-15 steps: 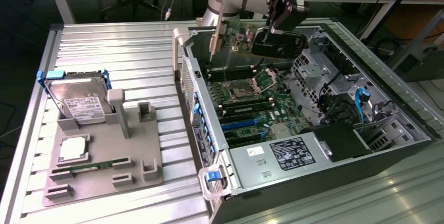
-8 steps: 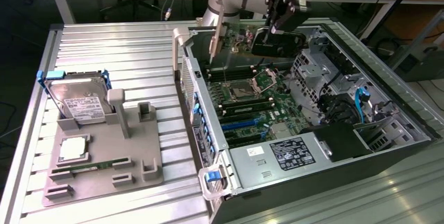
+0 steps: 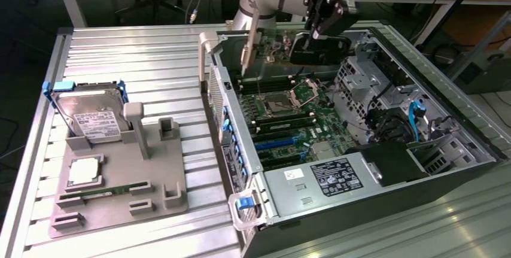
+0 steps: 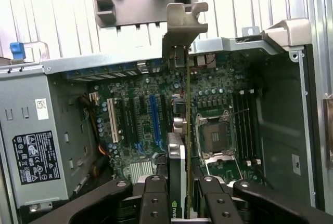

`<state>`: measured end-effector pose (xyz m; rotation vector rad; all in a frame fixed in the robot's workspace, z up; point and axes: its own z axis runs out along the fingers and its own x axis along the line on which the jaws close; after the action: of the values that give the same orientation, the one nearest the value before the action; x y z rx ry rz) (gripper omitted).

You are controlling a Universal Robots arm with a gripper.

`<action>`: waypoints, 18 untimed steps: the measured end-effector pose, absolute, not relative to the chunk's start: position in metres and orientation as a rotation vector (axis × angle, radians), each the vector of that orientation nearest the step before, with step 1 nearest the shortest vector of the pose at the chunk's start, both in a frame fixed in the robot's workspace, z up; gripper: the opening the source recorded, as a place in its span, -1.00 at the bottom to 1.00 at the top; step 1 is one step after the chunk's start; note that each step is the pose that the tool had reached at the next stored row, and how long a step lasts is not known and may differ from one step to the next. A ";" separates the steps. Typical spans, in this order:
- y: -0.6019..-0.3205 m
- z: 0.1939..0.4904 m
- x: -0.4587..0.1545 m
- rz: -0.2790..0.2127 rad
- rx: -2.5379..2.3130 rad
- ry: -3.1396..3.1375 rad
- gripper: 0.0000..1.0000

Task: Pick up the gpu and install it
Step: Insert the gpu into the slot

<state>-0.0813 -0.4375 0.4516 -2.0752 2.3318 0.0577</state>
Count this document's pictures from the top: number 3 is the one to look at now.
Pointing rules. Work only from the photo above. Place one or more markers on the graphics card with metal bracket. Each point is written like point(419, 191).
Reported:
point(319, 51)

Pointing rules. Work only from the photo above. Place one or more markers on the metal disk bay cage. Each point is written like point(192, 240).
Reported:
point(359, 81)

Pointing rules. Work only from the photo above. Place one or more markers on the open metal socket cover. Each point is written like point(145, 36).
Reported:
point(305, 92)

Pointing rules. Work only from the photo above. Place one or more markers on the black tripod pole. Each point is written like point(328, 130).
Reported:
point(457, 0)

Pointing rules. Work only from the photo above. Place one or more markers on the socket locking lever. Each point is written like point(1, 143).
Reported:
point(260, 87)

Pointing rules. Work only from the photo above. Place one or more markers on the CPU socket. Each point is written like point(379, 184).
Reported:
point(276, 103)

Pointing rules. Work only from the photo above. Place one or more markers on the green motherboard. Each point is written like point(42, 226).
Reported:
point(323, 120)

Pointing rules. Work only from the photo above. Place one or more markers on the black RAM stick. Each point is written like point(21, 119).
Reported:
point(283, 124)

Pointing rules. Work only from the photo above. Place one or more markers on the silver chipset heatsink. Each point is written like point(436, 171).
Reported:
point(321, 150)

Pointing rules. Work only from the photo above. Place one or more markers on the blue expansion slot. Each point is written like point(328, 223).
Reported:
point(275, 144)

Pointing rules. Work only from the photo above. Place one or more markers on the black expansion slot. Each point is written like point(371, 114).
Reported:
point(281, 159)

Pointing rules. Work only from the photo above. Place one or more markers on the black plastic shroud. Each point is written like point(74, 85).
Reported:
point(383, 162)

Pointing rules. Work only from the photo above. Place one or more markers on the silver power supply with label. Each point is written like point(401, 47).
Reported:
point(287, 198)

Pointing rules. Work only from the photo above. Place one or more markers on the hard disk in blue carrier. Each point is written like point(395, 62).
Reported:
point(94, 120)

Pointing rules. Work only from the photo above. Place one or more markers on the open black PC case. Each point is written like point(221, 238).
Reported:
point(399, 210)

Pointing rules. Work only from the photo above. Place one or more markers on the grey parts rack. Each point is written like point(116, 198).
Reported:
point(114, 162)

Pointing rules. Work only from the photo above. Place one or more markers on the silver CPU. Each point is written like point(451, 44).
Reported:
point(84, 172)

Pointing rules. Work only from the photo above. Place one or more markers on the green RAM stick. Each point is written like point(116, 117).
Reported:
point(98, 192)

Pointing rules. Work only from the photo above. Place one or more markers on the aluminium frame strut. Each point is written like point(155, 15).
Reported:
point(480, 45)

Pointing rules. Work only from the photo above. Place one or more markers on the perforated metal bracket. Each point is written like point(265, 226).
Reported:
point(443, 156)

